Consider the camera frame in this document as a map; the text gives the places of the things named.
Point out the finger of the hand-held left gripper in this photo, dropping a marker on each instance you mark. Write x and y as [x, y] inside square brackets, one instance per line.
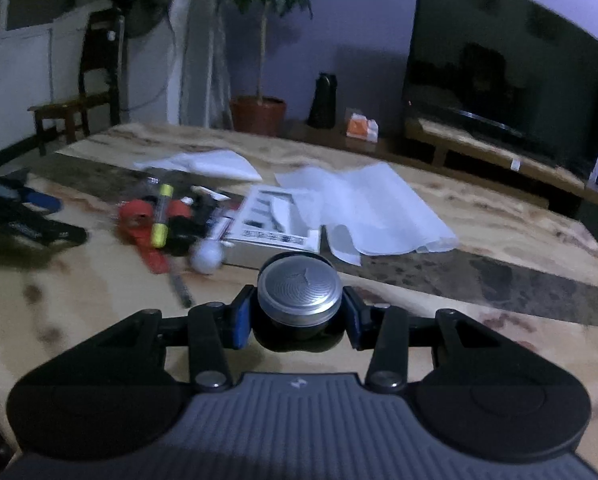
[54, 235]
[41, 202]

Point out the black flat television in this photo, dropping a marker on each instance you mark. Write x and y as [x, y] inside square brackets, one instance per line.
[504, 60]

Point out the red black marker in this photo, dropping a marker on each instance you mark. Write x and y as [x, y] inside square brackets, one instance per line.
[181, 210]

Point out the black standing fan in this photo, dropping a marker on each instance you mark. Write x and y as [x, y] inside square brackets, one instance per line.
[144, 10]

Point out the white cloth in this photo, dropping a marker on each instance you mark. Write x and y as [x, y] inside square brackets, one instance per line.
[204, 162]

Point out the low wooden media cabinet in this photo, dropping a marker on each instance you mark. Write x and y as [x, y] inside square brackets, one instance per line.
[329, 135]

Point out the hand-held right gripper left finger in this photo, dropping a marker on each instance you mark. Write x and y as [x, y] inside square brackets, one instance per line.
[241, 320]

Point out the dark wooden chair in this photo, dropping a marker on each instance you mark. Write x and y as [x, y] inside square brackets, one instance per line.
[99, 60]

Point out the wooden television riser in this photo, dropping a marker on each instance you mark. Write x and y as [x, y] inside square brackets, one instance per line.
[479, 152]

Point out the grey curtain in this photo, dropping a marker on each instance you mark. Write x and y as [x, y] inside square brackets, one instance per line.
[199, 60]

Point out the glasses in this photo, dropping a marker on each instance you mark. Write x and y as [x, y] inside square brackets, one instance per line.
[154, 179]

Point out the yellow highlighter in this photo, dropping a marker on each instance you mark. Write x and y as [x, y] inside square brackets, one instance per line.
[159, 230]

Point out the white window box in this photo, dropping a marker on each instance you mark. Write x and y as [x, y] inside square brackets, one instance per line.
[279, 210]

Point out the potted green tree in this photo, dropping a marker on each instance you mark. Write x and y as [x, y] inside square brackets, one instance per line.
[258, 115]

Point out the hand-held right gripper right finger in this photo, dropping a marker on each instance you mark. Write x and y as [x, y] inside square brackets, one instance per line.
[351, 317]

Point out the orange tissue pack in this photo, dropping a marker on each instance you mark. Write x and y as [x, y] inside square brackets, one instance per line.
[359, 127]

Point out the translucent white plastic sheet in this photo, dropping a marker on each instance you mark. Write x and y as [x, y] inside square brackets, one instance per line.
[379, 210]

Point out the small tan ointment tube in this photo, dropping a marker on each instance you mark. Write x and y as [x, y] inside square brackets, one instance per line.
[206, 191]

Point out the black cone speaker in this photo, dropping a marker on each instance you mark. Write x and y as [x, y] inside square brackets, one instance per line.
[323, 102]

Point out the red plastic tool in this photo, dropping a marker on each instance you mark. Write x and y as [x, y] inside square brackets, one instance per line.
[134, 212]

